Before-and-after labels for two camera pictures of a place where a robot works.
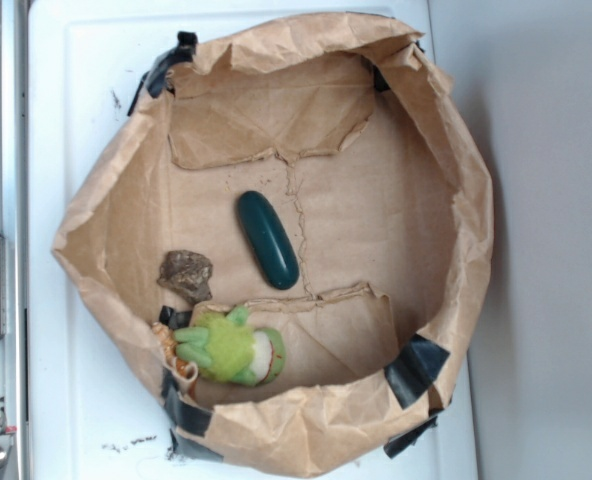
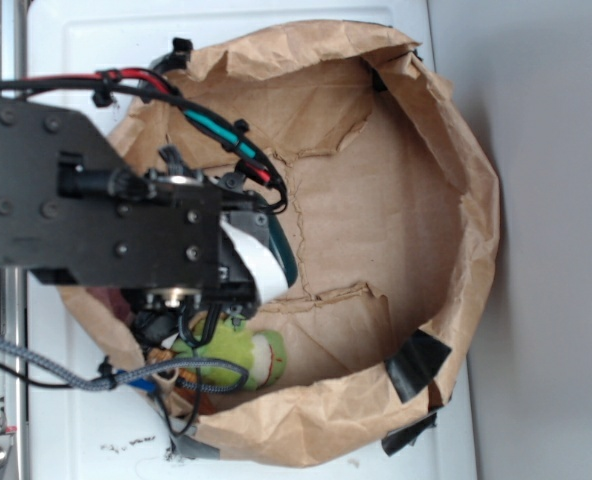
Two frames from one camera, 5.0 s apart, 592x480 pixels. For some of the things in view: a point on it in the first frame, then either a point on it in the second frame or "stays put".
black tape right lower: [415, 369] stays put
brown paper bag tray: [367, 145] stays put
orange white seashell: [166, 339] → [165, 379]
